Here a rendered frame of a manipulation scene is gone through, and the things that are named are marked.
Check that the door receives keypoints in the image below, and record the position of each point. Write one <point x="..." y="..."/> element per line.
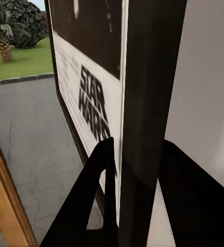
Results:
<point x="39" y="160"/>

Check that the poster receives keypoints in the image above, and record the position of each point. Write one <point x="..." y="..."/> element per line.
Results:
<point x="114" y="65"/>

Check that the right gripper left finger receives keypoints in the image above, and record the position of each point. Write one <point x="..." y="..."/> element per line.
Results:
<point x="69" y="226"/>

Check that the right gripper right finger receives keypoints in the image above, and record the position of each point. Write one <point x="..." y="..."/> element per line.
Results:
<point x="194" y="200"/>

